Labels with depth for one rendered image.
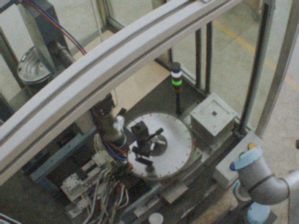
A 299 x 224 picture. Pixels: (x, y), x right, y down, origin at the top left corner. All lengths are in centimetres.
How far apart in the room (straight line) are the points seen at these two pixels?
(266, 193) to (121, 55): 76
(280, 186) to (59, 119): 82
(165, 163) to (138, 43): 113
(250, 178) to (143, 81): 113
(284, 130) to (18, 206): 219
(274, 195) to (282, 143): 168
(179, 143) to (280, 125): 142
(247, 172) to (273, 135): 168
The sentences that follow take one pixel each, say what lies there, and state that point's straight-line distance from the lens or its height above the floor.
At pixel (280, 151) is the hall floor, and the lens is 270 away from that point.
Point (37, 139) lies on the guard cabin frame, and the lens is 43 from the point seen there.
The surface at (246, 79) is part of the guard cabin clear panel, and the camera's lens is 152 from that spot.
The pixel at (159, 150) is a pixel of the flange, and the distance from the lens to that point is 154.
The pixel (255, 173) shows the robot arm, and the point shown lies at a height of 138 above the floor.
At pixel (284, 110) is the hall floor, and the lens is 290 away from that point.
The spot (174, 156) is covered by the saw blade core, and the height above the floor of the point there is 95.
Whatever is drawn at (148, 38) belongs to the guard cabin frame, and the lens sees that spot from 44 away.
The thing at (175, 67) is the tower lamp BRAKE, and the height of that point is 116.
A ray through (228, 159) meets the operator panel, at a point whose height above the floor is 90.
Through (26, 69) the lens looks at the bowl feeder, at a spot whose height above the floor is 106.
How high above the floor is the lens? 237
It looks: 59 degrees down
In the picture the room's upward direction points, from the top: 11 degrees counter-clockwise
